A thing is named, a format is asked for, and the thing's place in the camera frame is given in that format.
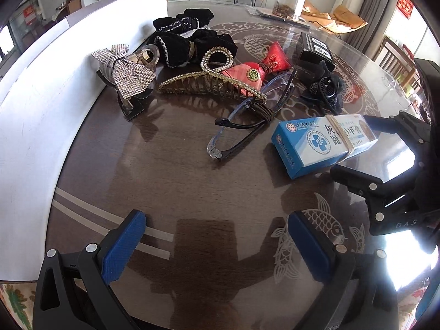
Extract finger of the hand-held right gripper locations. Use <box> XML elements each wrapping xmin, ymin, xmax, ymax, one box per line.
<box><xmin>330</xmin><ymin>164</ymin><xmax>416</xmax><ymax>210</ymax></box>
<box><xmin>366</xmin><ymin>111</ymin><xmax>432</xmax><ymax>155</ymax></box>

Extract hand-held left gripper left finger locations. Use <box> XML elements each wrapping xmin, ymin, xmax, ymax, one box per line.
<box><xmin>32</xmin><ymin>209</ymin><xmax>148</xmax><ymax>330</ymax></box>

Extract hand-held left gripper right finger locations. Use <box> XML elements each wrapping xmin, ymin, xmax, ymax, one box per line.
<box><xmin>287</xmin><ymin>210</ymin><xmax>401</xmax><ymax>330</ymax></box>

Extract blue white medicine box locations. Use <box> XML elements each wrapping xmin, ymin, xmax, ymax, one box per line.
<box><xmin>271</xmin><ymin>114</ymin><xmax>379</xmax><ymax>180</ymax></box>

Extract black cardboard box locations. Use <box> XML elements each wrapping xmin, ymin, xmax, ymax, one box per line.
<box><xmin>296</xmin><ymin>32</ymin><xmax>336</xmax><ymax>73</ymax></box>

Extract rhinestone bow hair clip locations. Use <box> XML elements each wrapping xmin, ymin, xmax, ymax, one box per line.
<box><xmin>91</xmin><ymin>43</ymin><xmax>155</xmax><ymax>122</ymax></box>

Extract gold rhinestone hair claw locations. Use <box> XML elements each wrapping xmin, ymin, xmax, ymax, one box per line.
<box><xmin>158</xmin><ymin>46</ymin><xmax>268</xmax><ymax>105</ymax></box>

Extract brown patterned glass desktop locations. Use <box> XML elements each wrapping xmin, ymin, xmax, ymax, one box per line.
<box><xmin>45</xmin><ymin>0</ymin><xmax>434</xmax><ymax>330</ymax></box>

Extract wooden dining chair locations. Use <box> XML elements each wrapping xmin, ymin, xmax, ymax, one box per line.
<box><xmin>376</xmin><ymin>36</ymin><xmax>423</xmax><ymax>93</ymax></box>

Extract black hair claw clip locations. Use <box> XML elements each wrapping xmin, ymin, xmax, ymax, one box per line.
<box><xmin>299</xmin><ymin>60</ymin><xmax>348</xmax><ymax>114</ymax></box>

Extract floral tablecloth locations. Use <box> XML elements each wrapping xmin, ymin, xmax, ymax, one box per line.
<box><xmin>0</xmin><ymin>280</ymin><xmax>37</xmax><ymax>330</ymax></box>

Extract grey curtain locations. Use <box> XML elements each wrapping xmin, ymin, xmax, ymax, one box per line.
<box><xmin>357</xmin><ymin>0</ymin><xmax>399</xmax><ymax>52</ymax></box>

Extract orange lounge chair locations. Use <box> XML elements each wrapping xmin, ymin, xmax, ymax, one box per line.
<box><xmin>302</xmin><ymin>0</ymin><xmax>368</xmax><ymax>35</ymax></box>

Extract red pink fabric sachet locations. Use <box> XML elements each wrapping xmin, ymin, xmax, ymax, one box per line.
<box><xmin>220</xmin><ymin>41</ymin><xmax>293</xmax><ymax>93</ymax></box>

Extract white storage box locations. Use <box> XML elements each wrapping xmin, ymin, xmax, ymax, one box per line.
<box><xmin>0</xmin><ymin>0</ymin><xmax>168</xmax><ymax>272</ymax></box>

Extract clear plastic jar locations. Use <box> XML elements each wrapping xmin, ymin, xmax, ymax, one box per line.
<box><xmin>273</xmin><ymin>0</ymin><xmax>306</xmax><ymax>19</ymax></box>

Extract clear acrylic hair clip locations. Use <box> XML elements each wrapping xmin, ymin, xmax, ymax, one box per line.
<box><xmin>129</xmin><ymin>44</ymin><xmax>160</xmax><ymax>67</ymax></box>

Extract black velvet bow white trim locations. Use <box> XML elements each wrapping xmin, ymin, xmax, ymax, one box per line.
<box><xmin>148</xmin><ymin>29</ymin><xmax>238</xmax><ymax>68</ymax></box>

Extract black velvet scrunchie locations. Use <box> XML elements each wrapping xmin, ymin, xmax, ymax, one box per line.
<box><xmin>153</xmin><ymin>8</ymin><xmax>214</xmax><ymax>35</ymax></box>

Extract red wall decoration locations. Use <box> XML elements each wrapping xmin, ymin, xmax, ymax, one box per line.
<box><xmin>396</xmin><ymin>0</ymin><xmax>415</xmax><ymax>19</ymax></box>

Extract clear blue frame glasses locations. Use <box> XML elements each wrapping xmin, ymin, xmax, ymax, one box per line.
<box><xmin>206</xmin><ymin>70</ymin><xmax>298</xmax><ymax>161</ymax></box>

